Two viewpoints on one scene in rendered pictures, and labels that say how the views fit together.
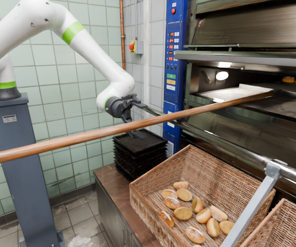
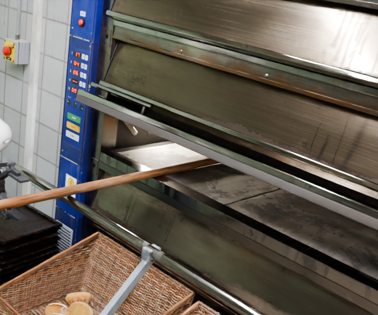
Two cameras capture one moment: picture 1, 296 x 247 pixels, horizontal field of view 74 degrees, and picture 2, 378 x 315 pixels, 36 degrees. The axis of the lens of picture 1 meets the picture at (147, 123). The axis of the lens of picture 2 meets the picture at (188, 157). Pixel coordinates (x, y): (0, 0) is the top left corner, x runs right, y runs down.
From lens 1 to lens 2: 1.09 m
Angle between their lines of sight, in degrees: 15
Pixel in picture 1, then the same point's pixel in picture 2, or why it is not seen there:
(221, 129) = (140, 209)
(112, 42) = not seen: outside the picture
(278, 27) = (194, 93)
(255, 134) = (177, 218)
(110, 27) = not seen: outside the picture
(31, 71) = not seen: outside the picture
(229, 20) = (152, 63)
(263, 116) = (183, 197)
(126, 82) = not seen: outside the picture
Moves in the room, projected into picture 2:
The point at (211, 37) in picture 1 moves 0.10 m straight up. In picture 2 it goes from (130, 79) to (133, 51)
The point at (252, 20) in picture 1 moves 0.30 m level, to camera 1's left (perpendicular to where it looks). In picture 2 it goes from (174, 74) to (85, 65)
